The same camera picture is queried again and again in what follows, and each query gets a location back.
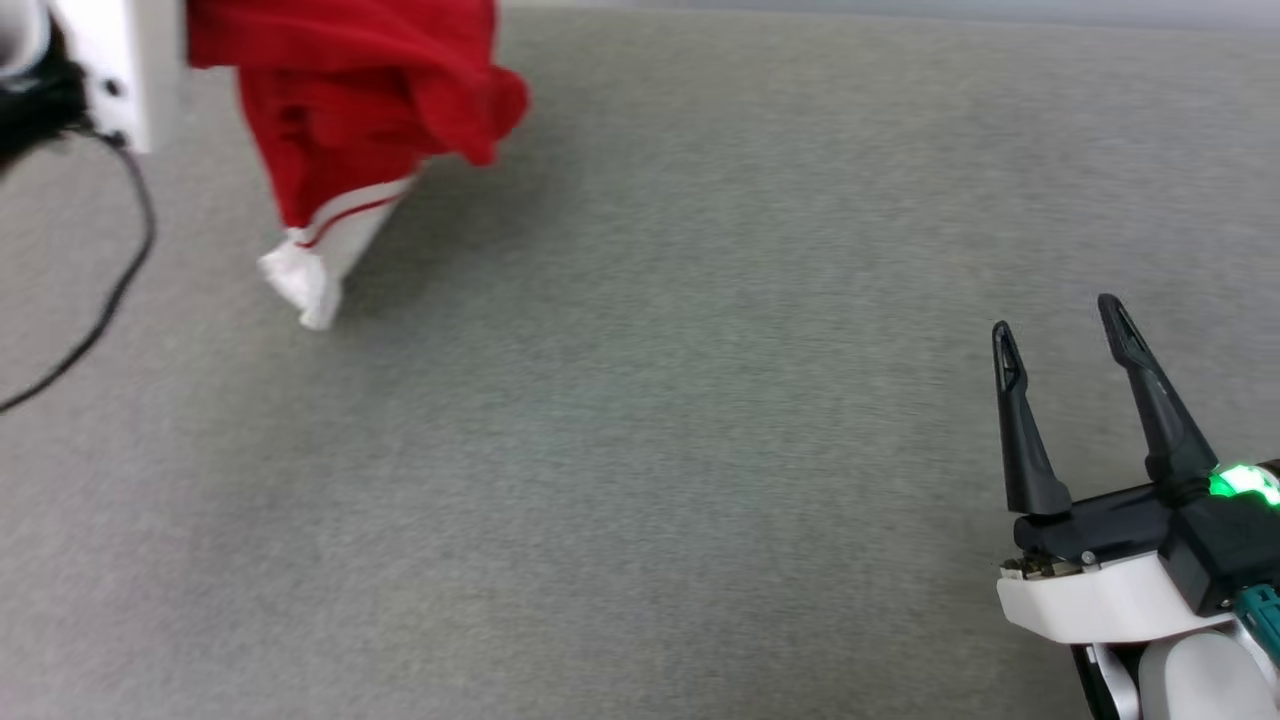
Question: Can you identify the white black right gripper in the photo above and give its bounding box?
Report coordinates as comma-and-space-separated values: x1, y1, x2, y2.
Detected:
992, 293, 1241, 643

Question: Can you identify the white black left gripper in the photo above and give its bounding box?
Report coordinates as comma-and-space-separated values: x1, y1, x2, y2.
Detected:
48, 0, 188, 154

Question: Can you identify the red Bulls basketball jersey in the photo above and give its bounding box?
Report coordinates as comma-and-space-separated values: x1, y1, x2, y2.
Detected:
186, 0, 531, 332

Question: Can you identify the black cable with teal plug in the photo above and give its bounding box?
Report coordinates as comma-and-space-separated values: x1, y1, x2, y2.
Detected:
1232, 584, 1280, 665
0, 128, 158, 414

